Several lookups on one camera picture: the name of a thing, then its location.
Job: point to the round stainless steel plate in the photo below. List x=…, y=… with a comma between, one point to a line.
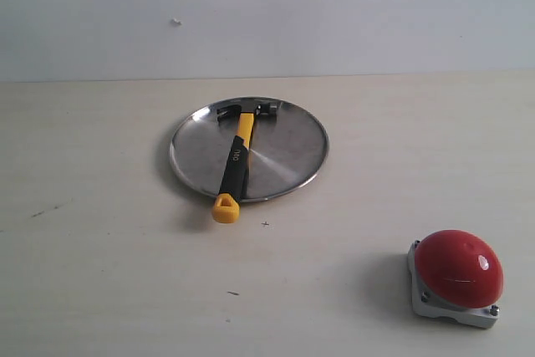
x=286, y=151

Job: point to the yellow black claw hammer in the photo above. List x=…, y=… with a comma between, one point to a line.
x=226, y=208

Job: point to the red dome push button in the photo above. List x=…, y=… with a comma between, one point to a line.
x=457, y=276

